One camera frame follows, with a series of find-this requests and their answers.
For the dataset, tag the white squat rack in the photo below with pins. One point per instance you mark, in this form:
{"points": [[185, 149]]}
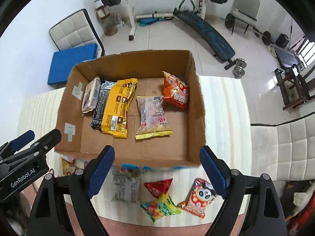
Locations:
{"points": [[202, 7]]}

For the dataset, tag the black monitor on floor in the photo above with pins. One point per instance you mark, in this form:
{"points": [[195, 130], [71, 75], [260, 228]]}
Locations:
{"points": [[287, 59]]}

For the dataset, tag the small white red packet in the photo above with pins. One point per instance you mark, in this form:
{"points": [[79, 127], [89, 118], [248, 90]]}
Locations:
{"points": [[131, 170]]}

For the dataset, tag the cardboard milk box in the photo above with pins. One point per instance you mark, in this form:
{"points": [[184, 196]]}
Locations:
{"points": [[181, 149]]}

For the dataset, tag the yellow panda snack bag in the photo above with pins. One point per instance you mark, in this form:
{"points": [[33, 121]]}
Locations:
{"points": [[68, 166]]}

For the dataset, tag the yellow black snack bag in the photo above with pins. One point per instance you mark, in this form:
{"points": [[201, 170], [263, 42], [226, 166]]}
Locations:
{"points": [[110, 113]]}

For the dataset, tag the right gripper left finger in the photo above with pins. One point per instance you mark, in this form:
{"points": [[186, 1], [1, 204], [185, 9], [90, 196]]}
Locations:
{"points": [[49, 214]]}

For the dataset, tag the white padded chair left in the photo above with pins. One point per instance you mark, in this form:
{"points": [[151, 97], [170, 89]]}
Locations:
{"points": [[74, 31]]}

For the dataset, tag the orange panda snack bag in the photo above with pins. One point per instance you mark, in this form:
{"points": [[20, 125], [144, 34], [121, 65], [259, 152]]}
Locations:
{"points": [[201, 196]]}

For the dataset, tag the dark wooden chair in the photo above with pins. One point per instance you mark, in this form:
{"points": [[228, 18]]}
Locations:
{"points": [[295, 89]]}

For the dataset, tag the chrome dumbbell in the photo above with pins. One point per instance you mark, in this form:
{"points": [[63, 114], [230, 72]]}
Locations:
{"points": [[239, 68]]}

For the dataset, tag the beige chocolate wafer pack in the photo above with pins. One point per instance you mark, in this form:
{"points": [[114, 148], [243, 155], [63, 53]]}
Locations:
{"points": [[91, 94]]}

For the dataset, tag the white padded chair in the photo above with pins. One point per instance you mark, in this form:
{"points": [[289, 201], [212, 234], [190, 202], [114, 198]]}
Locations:
{"points": [[284, 151], [74, 31]]}

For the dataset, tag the white padded chair right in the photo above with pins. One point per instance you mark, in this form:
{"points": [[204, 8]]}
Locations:
{"points": [[284, 151]]}

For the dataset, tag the black speaker box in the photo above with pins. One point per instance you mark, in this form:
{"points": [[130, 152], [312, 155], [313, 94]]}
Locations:
{"points": [[282, 41]]}

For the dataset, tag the red triangular packet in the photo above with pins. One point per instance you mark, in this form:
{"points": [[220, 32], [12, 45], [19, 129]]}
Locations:
{"points": [[158, 188]]}

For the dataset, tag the blue black sit-up bench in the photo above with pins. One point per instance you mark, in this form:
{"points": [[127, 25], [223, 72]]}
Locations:
{"points": [[212, 37]]}

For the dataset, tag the grey white snack pack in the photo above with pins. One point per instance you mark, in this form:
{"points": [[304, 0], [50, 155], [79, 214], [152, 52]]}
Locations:
{"points": [[125, 188]]}

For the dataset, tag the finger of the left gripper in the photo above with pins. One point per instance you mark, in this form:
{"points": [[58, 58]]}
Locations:
{"points": [[44, 144], [18, 143]]}

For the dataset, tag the grey chair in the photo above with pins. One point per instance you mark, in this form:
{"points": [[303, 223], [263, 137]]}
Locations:
{"points": [[246, 10]]}

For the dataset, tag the pale yellow-edged snack pack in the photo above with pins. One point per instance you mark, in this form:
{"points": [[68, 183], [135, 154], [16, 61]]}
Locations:
{"points": [[153, 121]]}

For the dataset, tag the small barbell on floor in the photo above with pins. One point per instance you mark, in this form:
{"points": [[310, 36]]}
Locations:
{"points": [[230, 23]]}

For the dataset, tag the green candy bag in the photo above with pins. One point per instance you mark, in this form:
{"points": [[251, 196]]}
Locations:
{"points": [[161, 207]]}

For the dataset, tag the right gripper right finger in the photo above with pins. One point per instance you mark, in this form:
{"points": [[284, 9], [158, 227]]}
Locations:
{"points": [[264, 214]]}

